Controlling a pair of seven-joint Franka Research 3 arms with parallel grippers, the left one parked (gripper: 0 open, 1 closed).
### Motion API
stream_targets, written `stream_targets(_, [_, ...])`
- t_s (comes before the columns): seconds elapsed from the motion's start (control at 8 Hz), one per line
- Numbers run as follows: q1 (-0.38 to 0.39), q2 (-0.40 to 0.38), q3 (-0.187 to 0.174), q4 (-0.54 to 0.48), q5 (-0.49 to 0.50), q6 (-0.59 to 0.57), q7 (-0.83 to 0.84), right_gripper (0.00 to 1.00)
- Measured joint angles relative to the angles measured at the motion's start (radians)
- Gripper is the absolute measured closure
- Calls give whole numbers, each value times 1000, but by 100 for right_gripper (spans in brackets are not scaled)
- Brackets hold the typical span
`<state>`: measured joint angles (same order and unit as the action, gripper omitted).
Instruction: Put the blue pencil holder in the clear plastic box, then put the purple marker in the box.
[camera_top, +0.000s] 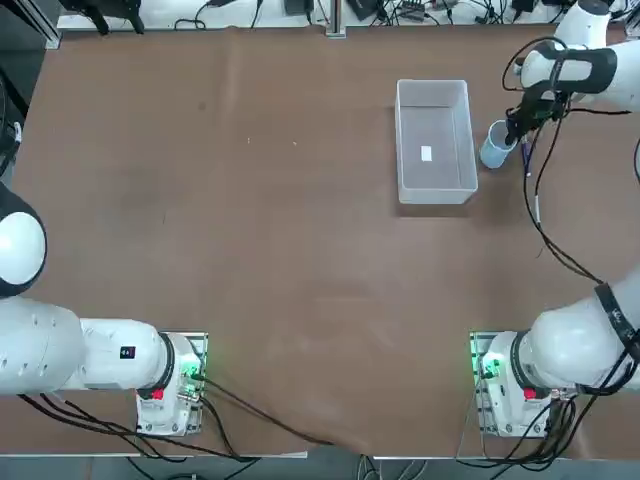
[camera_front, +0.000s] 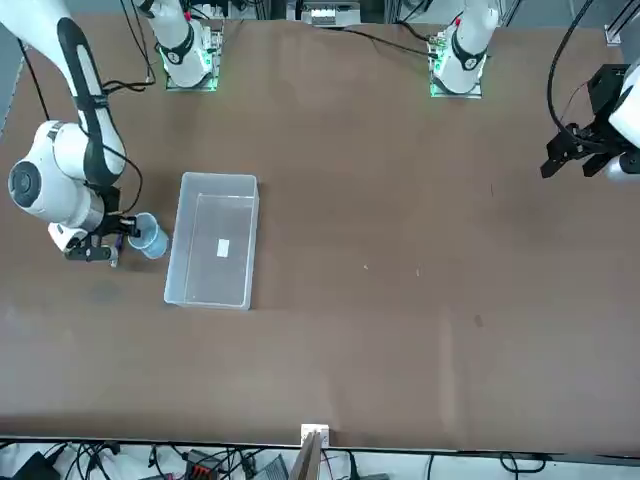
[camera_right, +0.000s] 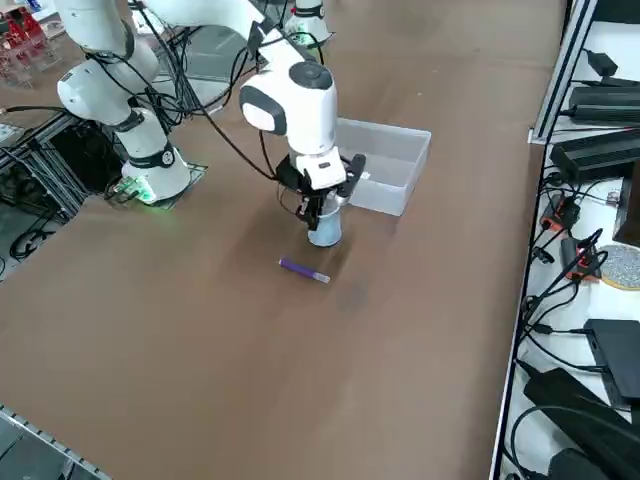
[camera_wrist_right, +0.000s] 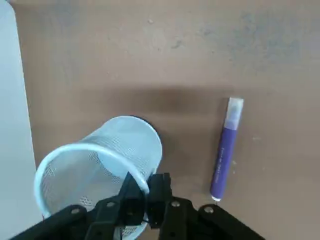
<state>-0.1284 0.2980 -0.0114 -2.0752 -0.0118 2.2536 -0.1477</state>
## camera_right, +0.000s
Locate orange black connector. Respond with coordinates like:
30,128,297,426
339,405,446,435
559,238,605,283
541,195,583,232

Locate red parts acrylic rack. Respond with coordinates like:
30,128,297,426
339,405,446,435
0,6,64,91

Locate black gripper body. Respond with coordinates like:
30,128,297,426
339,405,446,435
275,157,329,202

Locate black wrist camera silver lens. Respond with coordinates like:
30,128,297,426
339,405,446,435
339,153,368,207

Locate black round object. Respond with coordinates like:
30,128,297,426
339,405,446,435
548,446,619,480

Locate round glitter disc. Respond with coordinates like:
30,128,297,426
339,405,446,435
599,243,640,292

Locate purple marker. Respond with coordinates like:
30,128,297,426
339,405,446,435
278,256,332,285

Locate long black power brick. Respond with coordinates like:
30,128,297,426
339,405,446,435
521,367,640,454

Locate small black power adapter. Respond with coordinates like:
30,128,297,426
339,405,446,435
585,49,620,78

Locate dark brown box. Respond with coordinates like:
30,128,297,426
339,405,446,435
613,161,640,247

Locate clear plastic box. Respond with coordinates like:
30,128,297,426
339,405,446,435
334,117,433,218

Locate aluminium frame post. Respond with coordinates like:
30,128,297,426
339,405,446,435
531,0,597,146

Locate blue pencil holder cup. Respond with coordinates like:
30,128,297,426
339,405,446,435
305,201,345,249

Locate black flat box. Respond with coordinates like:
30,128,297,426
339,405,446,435
583,317,640,409

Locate large black power brick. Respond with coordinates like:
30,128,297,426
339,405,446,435
549,130,640,184

